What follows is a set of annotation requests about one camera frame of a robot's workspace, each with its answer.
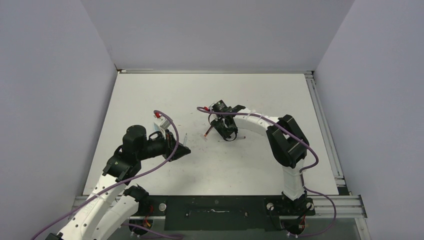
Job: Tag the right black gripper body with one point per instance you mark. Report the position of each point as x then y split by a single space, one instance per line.
226 131

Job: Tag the thin white pen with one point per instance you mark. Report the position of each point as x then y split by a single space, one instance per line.
185 139

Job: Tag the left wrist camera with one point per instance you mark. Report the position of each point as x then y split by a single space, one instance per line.
160 123

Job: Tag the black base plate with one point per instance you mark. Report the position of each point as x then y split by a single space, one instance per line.
222 212

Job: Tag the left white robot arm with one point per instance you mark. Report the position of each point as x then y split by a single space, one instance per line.
114 199

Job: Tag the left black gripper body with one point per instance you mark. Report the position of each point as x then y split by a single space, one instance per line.
164 146

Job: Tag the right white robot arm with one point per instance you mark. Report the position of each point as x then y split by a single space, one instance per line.
287 142

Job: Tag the red pen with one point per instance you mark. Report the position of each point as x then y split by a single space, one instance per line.
208 131

